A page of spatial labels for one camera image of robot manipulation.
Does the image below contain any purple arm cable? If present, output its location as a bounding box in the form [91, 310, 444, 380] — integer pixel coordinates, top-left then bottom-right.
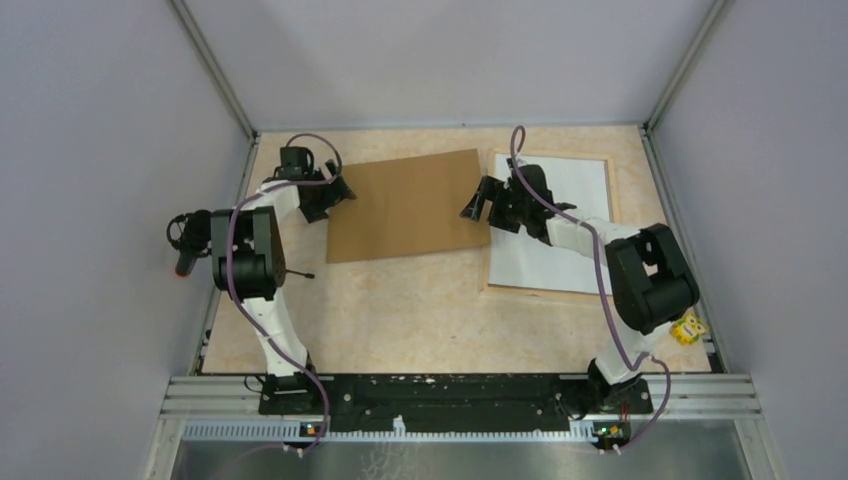
[508, 125, 672, 454]
[225, 133, 344, 458]

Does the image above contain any brown cardboard backing board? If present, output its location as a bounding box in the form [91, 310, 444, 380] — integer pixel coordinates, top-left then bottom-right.
[326, 149, 491, 264]

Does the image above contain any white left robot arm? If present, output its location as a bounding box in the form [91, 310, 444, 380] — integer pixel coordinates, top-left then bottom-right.
[210, 145, 356, 414]

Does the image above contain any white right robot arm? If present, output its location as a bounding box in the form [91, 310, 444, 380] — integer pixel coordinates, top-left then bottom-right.
[459, 158, 700, 412]

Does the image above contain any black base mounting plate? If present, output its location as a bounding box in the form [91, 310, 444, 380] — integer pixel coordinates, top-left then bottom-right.
[258, 373, 654, 433]

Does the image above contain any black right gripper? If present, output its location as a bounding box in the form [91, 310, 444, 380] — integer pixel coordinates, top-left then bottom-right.
[459, 176, 528, 235]

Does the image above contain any printed photo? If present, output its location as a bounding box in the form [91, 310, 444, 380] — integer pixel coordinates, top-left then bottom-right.
[486, 153, 614, 296]

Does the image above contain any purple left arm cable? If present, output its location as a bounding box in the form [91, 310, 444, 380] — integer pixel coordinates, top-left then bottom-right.
[225, 133, 344, 458]

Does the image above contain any light wooden picture frame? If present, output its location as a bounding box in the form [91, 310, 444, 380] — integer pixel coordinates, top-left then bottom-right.
[482, 151, 622, 300]

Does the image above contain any small yellow object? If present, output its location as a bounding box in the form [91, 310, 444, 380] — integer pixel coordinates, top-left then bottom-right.
[670, 312, 709, 345]

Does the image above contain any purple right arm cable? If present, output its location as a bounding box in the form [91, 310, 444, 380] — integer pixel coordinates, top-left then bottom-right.
[508, 125, 672, 454]

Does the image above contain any aluminium front rail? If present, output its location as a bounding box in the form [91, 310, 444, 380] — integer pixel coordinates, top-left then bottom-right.
[144, 373, 771, 479]

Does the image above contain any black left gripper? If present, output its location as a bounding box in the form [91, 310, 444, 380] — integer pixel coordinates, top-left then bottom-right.
[303, 160, 357, 223]

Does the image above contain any black microphone on stand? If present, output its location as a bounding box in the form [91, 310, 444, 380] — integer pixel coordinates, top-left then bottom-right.
[166, 206, 292, 297]

